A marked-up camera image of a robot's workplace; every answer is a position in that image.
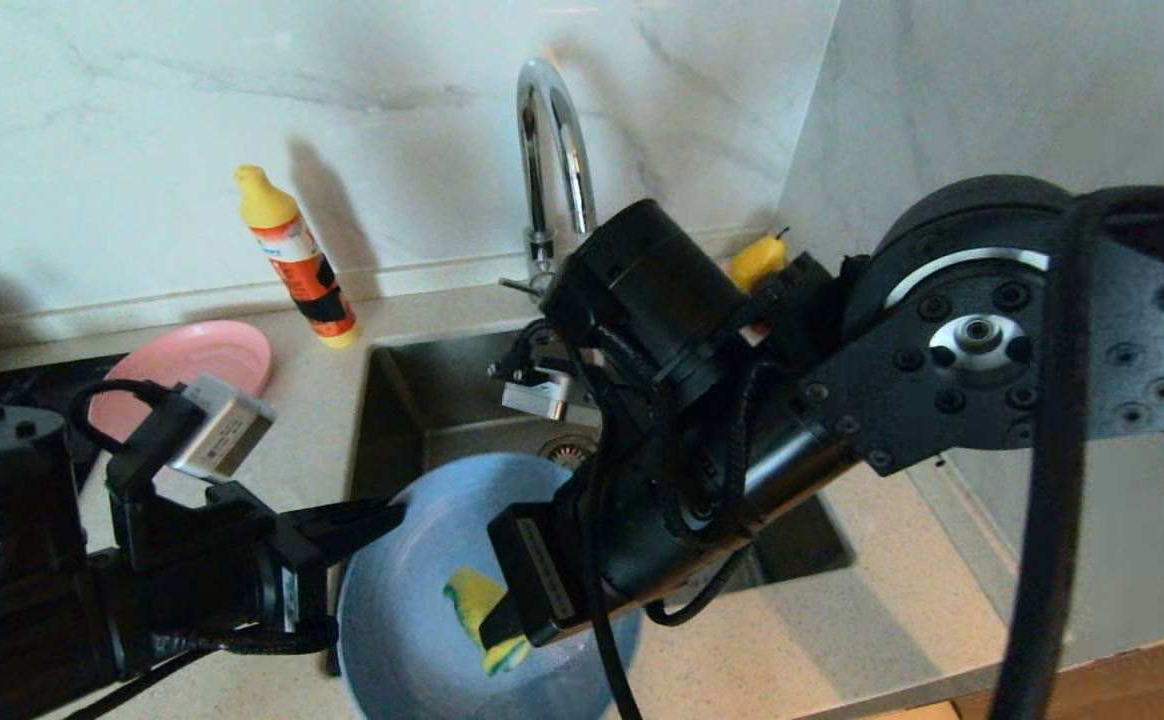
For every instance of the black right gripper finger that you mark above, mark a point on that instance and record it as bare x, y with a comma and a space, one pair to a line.
502, 625

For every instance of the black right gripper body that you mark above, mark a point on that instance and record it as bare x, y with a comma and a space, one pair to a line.
642, 540

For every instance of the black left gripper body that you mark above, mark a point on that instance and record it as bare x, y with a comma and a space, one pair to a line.
222, 590

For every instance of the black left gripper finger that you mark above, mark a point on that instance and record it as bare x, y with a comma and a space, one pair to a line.
352, 525

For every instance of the yellow fish-shaped sponge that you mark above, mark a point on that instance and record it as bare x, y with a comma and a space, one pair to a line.
472, 600

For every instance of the blue plastic plate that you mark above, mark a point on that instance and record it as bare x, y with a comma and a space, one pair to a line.
402, 620

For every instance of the pink plastic plate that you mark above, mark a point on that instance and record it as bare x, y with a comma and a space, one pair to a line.
212, 360

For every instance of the orange detergent bottle yellow cap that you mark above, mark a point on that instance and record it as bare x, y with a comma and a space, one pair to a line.
307, 270

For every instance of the chrome gooseneck faucet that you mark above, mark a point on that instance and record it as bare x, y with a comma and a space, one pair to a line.
542, 150

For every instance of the stainless steel sink basin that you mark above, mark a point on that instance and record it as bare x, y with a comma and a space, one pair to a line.
422, 400

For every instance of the round metal drain strainer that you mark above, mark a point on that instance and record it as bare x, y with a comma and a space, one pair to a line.
567, 452

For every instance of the black glass cooktop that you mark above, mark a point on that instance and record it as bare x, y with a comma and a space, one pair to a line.
42, 385

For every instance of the yellow pear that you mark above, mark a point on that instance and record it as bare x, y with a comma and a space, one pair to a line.
757, 260

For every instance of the wooden cabinet panel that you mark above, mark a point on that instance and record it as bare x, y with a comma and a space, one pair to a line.
1162, 690

